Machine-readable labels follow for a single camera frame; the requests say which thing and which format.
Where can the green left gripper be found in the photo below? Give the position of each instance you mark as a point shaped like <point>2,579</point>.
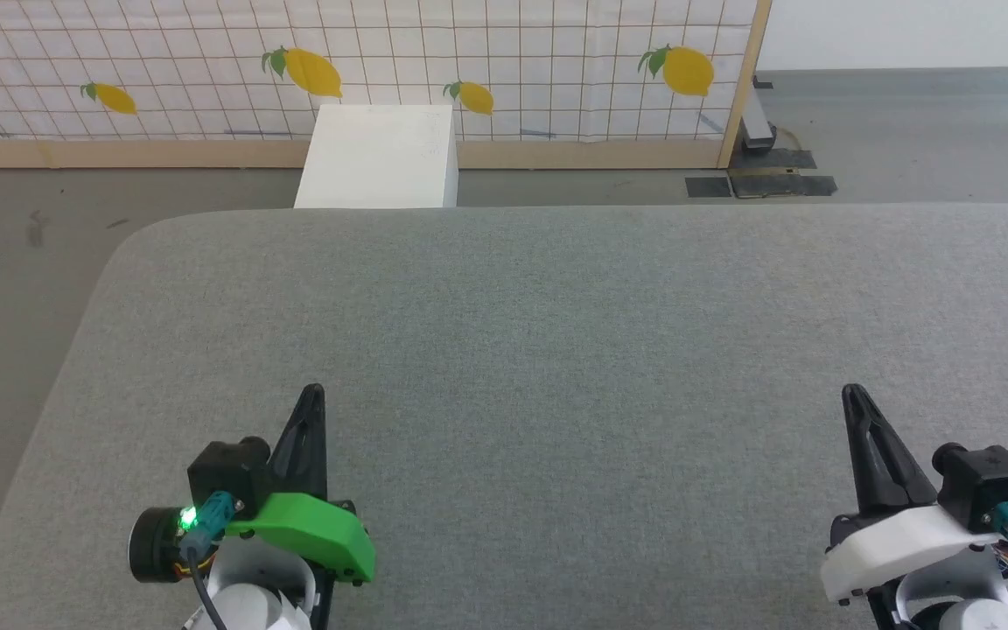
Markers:
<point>320,534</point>

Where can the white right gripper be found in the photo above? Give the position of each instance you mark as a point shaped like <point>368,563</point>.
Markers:
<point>898,547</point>

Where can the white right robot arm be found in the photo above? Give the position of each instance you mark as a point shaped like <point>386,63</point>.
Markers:
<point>950,608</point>

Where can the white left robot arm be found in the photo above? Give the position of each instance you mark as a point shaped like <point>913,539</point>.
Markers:
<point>250,604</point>

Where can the grey fabric sofa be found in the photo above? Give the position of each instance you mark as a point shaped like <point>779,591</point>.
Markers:
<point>556,350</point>

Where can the white rectangular box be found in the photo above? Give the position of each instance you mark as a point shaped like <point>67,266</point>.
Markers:
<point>377,157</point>

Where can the small black floor plate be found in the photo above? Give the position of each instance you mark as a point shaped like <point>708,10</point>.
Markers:
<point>708,186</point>

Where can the grey metal screen support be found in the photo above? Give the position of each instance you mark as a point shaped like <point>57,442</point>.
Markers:
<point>755,131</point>

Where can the lemon print partition screen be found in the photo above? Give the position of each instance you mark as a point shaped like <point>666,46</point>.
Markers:
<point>521,52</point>

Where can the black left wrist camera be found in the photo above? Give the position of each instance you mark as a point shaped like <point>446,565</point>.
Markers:
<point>224,472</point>

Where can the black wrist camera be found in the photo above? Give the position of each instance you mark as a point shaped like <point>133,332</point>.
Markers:
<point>224,472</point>
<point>990,486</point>

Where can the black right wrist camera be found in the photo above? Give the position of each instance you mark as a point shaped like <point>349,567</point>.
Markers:
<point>990,486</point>

